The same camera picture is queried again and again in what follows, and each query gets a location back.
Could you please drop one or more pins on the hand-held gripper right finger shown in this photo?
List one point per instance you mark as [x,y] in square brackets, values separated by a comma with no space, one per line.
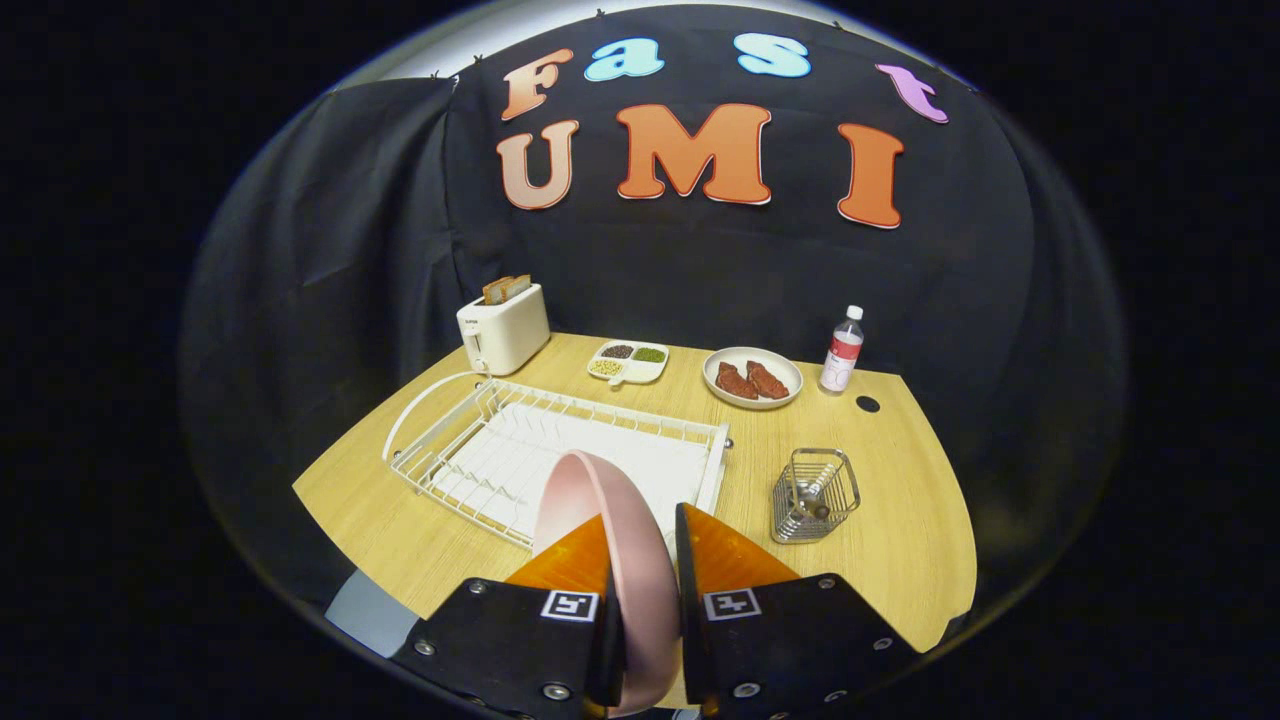
[790,650]

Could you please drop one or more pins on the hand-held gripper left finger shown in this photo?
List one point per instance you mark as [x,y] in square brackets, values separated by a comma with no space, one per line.
[500,650]

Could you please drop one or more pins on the pink plate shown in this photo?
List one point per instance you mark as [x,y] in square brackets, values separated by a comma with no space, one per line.
[640,580]

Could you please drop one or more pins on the white plate with meat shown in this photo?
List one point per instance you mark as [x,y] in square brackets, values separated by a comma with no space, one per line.
[755,353]

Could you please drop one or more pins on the white divided snack dish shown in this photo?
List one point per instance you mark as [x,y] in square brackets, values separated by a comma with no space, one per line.
[628,372]

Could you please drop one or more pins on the red meat piece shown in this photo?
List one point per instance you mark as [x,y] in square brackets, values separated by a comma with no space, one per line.
[736,382]
[768,380]

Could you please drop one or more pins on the clear plastic bottle red label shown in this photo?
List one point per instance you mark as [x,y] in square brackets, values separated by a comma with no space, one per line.
[841,355]

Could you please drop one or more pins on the white toaster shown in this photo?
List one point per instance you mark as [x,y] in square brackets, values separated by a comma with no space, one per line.
[510,335]

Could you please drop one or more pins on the toast bread slices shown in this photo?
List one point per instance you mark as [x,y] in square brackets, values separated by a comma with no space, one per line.
[505,289]

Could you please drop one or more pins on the black backdrop cloth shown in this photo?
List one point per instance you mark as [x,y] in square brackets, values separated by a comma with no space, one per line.
[350,250]

